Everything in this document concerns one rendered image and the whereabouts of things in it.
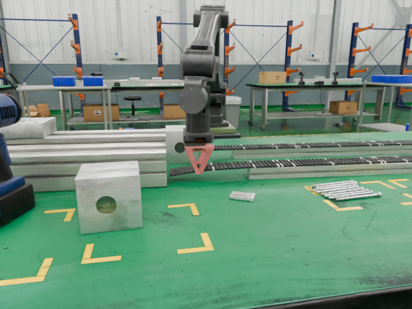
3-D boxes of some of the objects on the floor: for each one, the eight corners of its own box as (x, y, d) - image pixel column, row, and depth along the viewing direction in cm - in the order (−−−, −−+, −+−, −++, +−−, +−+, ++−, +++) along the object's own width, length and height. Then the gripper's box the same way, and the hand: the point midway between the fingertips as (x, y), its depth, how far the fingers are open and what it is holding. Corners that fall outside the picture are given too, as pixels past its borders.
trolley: (111, 152, 426) (105, 72, 400) (118, 163, 377) (112, 72, 351) (21, 160, 386) (8, 72, 361) (16, 174, 337) (0, 72, 312)
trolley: (354, 141, 489) (362, 71, 464) (384, 139, 504) (393, 71, 479) (414, 159, 393) (428, 72, 368) (449, 156, 408) (465, 72, 383)
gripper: (214, 109, 72) (214, 176, 76) (209, 105, 82) (209, 164, 86) (184, 110, 71) (185, 178, 75) (181, 105, 81) (183, 165, 85)
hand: (198, 167), depth 80 cm, fingers closed on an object, 5 cm apart
